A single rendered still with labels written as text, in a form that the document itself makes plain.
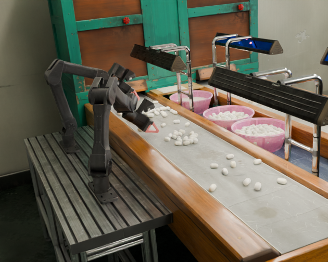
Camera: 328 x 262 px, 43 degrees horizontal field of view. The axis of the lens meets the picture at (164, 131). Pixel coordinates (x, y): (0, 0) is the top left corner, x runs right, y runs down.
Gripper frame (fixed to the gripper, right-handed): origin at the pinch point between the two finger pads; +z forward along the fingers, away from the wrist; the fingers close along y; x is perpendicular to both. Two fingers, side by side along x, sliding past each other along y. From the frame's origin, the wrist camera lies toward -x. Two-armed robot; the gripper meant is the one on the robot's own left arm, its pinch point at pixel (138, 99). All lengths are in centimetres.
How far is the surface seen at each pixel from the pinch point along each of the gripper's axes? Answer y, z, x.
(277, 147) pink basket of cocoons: -68, 41, -15
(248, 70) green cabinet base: 44, 81, -61
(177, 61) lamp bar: -33.4, -7.8, -24.5
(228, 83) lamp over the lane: -82, -8, -22
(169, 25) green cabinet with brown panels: 45, 10, -52
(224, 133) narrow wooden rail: -55, 22, -7
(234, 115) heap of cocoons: -29, 39, -20
